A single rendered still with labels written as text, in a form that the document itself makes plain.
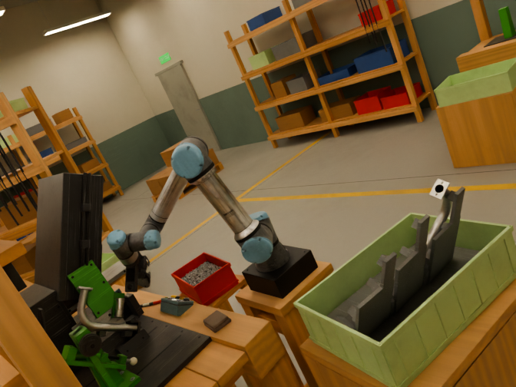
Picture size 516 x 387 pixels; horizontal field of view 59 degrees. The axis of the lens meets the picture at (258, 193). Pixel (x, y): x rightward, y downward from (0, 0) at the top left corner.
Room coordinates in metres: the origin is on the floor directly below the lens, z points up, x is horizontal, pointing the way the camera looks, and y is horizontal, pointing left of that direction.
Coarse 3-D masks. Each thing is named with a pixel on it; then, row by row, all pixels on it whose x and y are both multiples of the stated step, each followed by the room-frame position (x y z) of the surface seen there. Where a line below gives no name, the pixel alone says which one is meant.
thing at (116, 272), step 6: (114, 264) 2.10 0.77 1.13; (120, 264) 2.07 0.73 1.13; (108, 270) 2.05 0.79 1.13; (114, 270) 2.01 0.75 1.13; (120, 270) 1.98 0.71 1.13; (108, 276) 1.97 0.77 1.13; (114, 276) 1.94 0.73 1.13; (120, 276) 1.95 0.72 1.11; (108, 282) 1.92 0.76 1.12; (114, 282) 1.93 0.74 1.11; (66, 300) 1.91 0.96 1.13; (72, 300) 1.88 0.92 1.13; (66, 306) 1.84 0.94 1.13; (72, 306) 1.81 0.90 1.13; (72, 312) 1.80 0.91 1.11
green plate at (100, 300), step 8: (88, 264) 1.82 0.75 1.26; (80, 272) 1.79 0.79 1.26; (88, 272) 1.80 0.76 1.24; (96, 272) 1.81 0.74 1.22; (72, 280) 1.76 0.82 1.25; (80, 280) 1.77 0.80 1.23; (88, 280) 1.78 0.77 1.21; (96, 280) 1.79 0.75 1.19; (104, 280) 1.81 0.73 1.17; (96, 288) 1.78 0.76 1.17; (104, 288) 1.79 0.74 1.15; (88, 296) 1.75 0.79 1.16; (96, 296) 1.76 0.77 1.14; (104, 296) 1.77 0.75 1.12; (112, 296) 1.78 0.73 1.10; (88, 304) 1.73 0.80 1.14; (96, 304) 1.74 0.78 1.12; (104, 304) 1.76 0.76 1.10; (112, 304) 1.77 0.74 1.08; (96, 312) 1.73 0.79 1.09; (104, 312) 1.74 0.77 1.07
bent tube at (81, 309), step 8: (80, 288) 1.72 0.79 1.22; (88, 288) 1.73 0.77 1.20; (80, 296) 1.71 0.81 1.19; (80, 304) 1.69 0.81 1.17; (80, 312) 1.68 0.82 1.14; (80, 320) 1.67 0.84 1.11; (88, 320) 1.67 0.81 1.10; (88, 328) 1.66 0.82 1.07; (96, 328) 1.67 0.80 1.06; (104, 328) 1.68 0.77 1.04; (112, 328) 1.69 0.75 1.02; (120, 328) 1.70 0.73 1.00; (128, 328) 1.71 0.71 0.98; (136, 328) 1.72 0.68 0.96
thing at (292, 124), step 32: (320, 0) 6.52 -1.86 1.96; (384, 0) 5.90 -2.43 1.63; (224, 32) 8.26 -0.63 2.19; (256, 32) 7.62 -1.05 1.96; (320, 32) 7.35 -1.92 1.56; (352, 32) 6.33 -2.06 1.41; (256, 64) 7.97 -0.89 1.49; (352, 64) 7.01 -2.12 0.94; (384, 64) 6.11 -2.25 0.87; (256, 96) 8.26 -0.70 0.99; (288, 96) 7.60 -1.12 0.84; (320, 96) 7.07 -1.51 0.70; (384, 96) 6.37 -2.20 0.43; (416, 96) 5.91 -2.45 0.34; (288, 128) 7.94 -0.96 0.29; (320, 128) 7.22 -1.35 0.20
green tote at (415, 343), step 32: (480, 224) 1.35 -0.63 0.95; (480, 256) 1.19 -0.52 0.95; (512, 256) 1.25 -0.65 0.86; (320, 288) 1.42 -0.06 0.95; (352, 288) 1.47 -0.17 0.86; (448, 288) 1.12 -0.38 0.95; (480, 288) 1.18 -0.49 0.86; (320, 320) 1.26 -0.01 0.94; (416, 320) 1.07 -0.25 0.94; (448, 320) 1.11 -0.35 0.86; (352, 352) 1.16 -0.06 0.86; (384, 352) 1.01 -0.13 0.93; (416, 352) 1.05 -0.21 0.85
